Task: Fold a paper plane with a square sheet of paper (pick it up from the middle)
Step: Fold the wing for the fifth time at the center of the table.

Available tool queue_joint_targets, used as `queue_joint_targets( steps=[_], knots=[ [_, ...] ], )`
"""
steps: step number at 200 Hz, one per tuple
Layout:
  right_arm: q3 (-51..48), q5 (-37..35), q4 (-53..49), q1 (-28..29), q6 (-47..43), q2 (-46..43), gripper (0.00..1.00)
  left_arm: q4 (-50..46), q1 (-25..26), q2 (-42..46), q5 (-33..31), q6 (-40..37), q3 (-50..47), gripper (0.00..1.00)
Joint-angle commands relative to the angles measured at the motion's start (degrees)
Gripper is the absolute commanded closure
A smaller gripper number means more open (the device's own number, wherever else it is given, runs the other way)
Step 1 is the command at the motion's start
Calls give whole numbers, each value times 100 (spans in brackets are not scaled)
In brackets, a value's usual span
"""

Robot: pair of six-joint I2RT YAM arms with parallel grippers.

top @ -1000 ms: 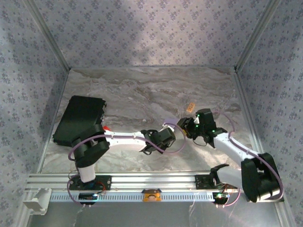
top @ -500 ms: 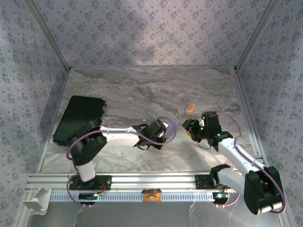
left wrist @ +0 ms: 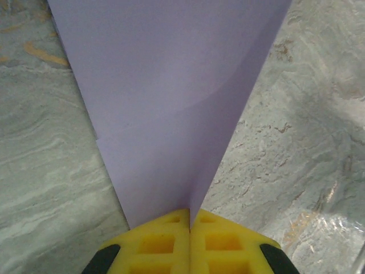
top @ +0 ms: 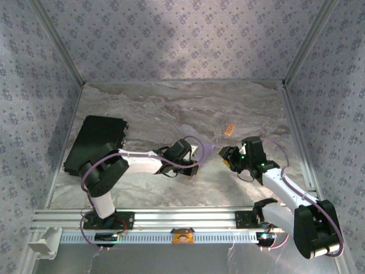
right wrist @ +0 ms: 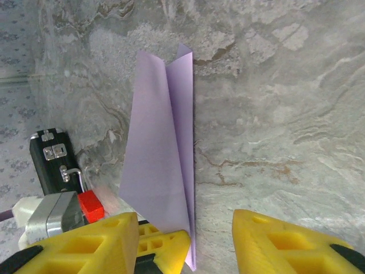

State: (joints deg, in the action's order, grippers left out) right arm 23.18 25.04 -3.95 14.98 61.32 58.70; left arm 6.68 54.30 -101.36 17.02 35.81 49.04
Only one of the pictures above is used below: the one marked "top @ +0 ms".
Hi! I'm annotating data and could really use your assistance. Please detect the lilac paper sheet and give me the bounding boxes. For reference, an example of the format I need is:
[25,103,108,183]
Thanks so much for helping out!
[189,141,216,182]

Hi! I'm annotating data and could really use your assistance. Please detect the cartoon face sticker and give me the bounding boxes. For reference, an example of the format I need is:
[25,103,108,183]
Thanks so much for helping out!
[171,227,196,245]

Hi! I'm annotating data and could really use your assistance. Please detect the black rectangular box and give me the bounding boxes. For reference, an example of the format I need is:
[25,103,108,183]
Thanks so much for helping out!
[63,115,129,179]

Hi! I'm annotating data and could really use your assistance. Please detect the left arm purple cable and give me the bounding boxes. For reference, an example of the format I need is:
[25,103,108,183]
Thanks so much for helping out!
[79,135,205,252]

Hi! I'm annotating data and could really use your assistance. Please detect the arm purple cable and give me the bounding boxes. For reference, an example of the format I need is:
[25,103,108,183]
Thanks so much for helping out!
[79,135,205,252]
[261,138,345,257]

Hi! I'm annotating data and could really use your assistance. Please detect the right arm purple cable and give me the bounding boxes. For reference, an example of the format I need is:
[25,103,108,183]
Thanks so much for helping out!
[261,138,345,257]

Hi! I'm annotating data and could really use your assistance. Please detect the aluminium mounting rail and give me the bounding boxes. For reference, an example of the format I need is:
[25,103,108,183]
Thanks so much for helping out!
[30,207,340,231]

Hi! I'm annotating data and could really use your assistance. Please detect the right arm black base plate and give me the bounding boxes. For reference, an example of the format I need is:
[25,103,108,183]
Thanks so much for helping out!
[234,209,287,229]

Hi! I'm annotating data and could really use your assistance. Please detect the aluminium side rail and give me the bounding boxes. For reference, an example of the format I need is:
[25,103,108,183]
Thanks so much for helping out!
[281,82,326,207]
[44,82,86,211]

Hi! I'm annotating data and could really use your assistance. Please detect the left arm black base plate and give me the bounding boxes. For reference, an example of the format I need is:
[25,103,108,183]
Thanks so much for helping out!
[82,210,135,231]

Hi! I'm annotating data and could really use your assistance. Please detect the slotted grey cable duct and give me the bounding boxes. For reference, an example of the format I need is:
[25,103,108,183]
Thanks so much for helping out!
[59,230,261,245]

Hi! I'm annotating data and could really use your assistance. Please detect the aluminium rear rail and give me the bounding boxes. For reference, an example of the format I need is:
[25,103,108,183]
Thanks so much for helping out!
[82,79,286,86]

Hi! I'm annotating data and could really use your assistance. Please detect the aluminium corner post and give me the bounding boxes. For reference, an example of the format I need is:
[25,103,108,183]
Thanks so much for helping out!
[282,0,340,86]

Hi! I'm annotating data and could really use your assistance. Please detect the white plastic bracket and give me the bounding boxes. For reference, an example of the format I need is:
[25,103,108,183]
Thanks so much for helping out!
[27,227,63,260]

